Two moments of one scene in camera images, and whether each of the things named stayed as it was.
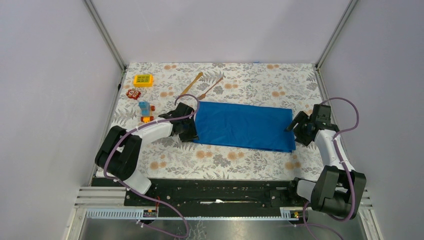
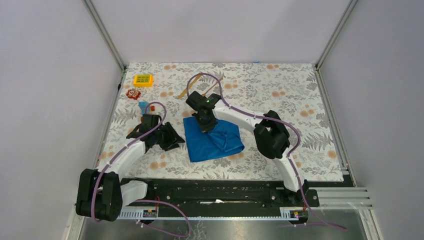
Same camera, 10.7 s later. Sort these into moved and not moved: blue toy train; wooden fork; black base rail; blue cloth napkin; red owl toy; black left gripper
Moved: black left gripper; blue cloth napkin
Not moved: red owl toy; wooden fork; blue toy train; black base rail
